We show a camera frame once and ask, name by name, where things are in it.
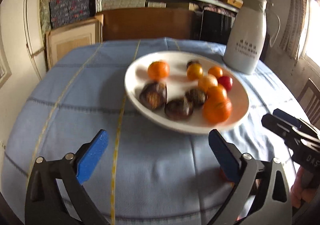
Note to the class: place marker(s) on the bamboo curtain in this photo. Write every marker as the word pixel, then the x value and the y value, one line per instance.
pixel 295 14

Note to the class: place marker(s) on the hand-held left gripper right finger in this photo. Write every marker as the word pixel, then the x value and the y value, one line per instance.
pixel 223 157

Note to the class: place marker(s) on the small orange citrus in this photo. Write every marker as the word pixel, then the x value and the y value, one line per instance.
pixel 215 72
pixel 217 93

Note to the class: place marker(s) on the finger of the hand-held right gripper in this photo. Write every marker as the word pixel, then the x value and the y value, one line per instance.
pixel 287 116
pixel 277 126

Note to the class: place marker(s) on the white oval plate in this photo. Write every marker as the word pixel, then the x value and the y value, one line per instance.
pixel 140 74

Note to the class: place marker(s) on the stack of blue floral boxes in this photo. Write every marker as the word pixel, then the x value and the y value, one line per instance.
pixel 67 8

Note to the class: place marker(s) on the small tan-yellow citrus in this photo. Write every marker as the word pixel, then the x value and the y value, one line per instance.
pixel 207 81

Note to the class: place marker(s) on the red cherry tomato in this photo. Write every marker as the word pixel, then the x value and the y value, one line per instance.
pixel 226 83

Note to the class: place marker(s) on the large orange mandarin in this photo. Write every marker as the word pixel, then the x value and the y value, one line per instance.
pixel 217 111

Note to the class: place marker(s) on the blue checked tablecloth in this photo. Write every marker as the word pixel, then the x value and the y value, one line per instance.
pixel 75 105

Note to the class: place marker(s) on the brown wooden board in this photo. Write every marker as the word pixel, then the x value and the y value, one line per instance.
pixel 147 24

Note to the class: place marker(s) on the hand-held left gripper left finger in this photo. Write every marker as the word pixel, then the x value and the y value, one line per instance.
pixel 91 157

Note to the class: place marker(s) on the dark water chestnut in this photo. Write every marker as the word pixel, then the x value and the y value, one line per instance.
pixel 195 97
pixel 153 95
pixel 192 62
pixel 178 109

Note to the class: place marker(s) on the white thermos jug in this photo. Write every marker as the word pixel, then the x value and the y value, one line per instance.
pixel 246 44

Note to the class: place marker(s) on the beige framed panel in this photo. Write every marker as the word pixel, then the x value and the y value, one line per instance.
pixel 72 42

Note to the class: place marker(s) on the wooden chair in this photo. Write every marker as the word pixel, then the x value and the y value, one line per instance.
pixel 310 97

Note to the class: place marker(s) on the white leaning strip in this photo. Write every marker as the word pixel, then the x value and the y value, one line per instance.
pixel 31 29

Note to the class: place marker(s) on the person's right hand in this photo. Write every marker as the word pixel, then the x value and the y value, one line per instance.
pixel 297 192

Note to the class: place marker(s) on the white framed window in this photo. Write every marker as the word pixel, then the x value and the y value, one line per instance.
pixel 4 64

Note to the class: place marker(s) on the green marbled panel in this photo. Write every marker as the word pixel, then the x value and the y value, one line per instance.
pixel 45 4

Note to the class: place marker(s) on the black cabinet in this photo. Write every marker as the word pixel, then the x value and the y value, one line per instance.
pixel 215 27

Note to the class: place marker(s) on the small yellow-orange citrus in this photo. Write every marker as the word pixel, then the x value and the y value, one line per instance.
pixel 195 71

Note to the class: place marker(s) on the medium orange mandarin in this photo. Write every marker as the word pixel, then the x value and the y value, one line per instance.
pixel 158 70

